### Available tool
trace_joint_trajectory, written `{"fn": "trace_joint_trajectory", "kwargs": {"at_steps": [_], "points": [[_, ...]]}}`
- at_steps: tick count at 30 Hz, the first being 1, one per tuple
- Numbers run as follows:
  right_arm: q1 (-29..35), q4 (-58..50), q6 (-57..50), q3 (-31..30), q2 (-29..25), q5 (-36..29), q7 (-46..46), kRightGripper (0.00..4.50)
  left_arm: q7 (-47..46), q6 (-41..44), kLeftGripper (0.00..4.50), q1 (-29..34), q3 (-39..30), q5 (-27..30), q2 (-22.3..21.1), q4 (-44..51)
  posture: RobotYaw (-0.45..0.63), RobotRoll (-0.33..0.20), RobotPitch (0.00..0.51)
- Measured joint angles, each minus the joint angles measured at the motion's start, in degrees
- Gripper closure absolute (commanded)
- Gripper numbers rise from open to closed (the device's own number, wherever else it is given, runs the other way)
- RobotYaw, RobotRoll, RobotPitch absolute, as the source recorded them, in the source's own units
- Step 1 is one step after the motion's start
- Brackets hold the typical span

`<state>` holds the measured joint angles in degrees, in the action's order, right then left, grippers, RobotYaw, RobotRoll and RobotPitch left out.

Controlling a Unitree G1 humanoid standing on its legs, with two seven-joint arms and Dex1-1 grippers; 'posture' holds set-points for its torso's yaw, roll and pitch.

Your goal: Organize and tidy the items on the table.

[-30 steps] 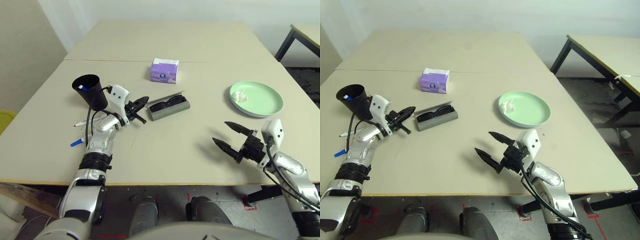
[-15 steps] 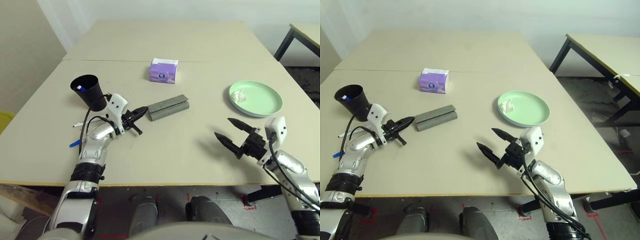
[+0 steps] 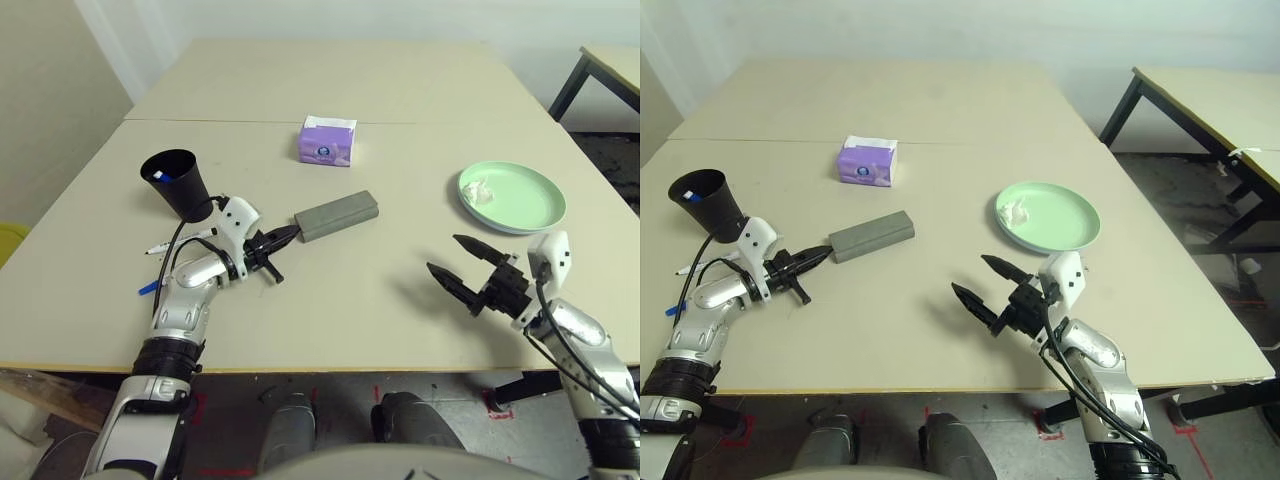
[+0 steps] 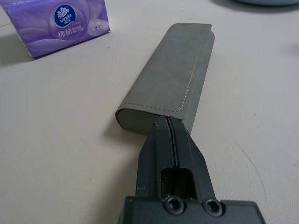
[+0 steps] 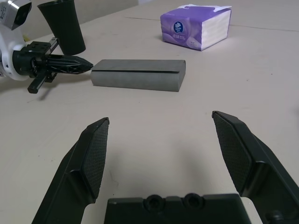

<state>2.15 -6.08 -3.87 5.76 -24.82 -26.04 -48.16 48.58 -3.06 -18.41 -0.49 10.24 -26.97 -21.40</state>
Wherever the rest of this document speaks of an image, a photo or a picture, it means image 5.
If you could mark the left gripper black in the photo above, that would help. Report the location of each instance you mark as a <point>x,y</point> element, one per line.
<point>28,60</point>

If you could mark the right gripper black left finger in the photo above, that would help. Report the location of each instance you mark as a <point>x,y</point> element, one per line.
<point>77,168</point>

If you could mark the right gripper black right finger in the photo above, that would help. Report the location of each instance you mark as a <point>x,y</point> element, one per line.
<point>254,163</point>

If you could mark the grey glasses case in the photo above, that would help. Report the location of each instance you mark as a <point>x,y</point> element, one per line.
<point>137,79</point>

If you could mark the black plastic cup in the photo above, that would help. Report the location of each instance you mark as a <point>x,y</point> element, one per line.
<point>65,30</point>

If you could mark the purple tissue pack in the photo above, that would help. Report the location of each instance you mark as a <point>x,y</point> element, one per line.
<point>184,28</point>

